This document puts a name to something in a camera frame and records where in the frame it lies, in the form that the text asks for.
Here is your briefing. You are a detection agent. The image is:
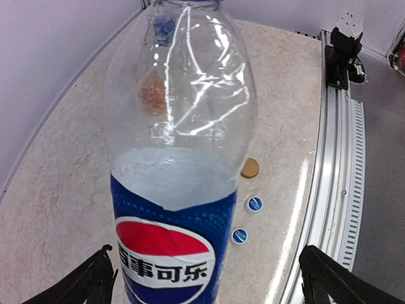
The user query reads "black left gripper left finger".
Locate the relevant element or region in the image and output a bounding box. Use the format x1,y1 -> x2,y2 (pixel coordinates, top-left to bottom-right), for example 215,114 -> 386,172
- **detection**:
24,244 -> 118,304

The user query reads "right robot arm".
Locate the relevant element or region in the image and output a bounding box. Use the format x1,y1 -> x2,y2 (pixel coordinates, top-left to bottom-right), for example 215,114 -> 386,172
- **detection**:
325,2 -> 366,91

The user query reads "front aluminium frame rail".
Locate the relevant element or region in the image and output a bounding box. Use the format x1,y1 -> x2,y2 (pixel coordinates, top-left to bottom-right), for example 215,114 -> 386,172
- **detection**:
278,28 -> 368,304

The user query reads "Pepsi water bottle blue cap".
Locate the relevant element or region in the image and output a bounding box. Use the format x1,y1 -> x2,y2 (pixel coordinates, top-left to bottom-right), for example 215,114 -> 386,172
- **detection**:
103,1 -> 258,303

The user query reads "white blue bottle cap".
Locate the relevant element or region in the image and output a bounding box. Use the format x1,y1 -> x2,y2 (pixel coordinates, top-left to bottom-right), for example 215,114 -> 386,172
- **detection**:
231,227 -> 249,245
246,196 -> 263,213

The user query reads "gold juice bottle cap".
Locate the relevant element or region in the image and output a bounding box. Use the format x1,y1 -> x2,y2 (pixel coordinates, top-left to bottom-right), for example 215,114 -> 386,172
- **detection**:
240,158 -> 259,179

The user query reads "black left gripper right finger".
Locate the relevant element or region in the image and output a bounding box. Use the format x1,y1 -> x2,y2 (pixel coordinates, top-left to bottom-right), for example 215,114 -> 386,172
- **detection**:
299,245 -> 402,303

